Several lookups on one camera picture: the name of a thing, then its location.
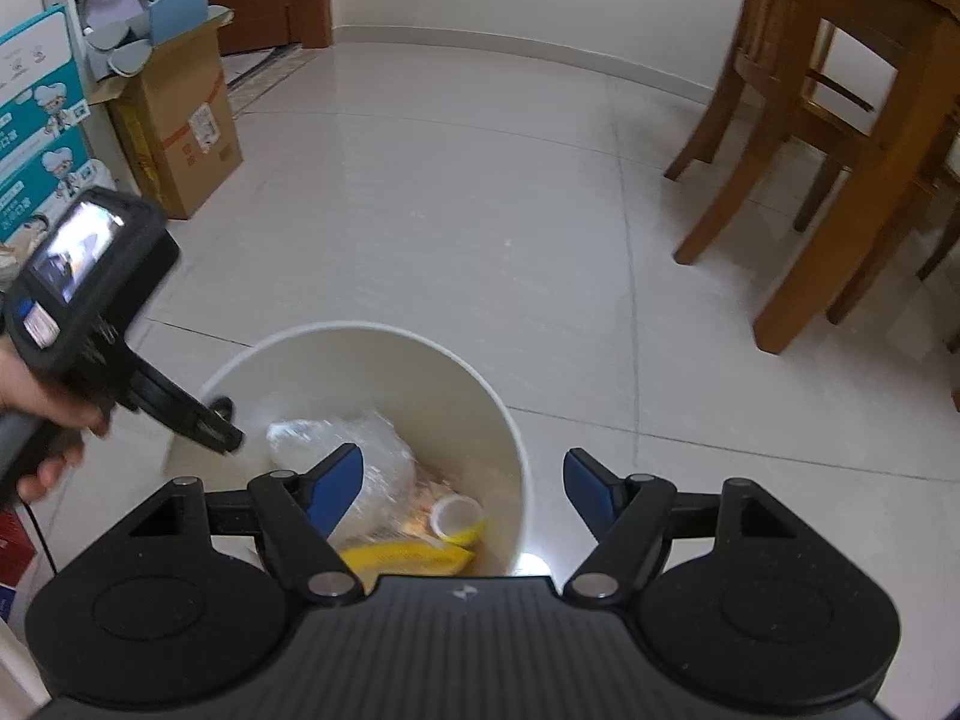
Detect person's white garment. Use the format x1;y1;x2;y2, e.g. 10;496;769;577
0;615;50;713

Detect teal white carton box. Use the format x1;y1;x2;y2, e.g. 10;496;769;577
0;124;119;245
0;4;95;166

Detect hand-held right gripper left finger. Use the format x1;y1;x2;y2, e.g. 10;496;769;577
127;442;366;606

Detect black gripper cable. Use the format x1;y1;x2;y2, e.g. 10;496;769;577
21;499;59;575

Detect grey plastic parts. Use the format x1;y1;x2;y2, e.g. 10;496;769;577
79;0;235;80

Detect person's left hand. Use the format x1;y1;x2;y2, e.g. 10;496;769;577
0;345;111;503

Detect clear plastic wrap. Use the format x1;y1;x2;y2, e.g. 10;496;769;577
266;411;417;541

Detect brown cardboard box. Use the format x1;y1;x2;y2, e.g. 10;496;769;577
88;15;245;220

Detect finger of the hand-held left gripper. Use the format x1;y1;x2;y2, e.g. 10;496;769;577
124;358;247;456

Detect white plastic trash bin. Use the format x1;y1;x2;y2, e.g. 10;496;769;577
165;322;524;578

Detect red cardboard box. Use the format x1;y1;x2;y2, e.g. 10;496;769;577
0;510;35;586

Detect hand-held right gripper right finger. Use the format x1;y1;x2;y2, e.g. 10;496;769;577
562;448;796;606

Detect yellow clear plastic pouch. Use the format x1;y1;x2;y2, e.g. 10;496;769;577
341;525;481;590

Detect grey patterned floor mat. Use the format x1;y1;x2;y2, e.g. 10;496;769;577
225;41;308;117

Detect orange drink bottle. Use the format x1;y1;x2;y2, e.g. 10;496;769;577
409;465;485;545

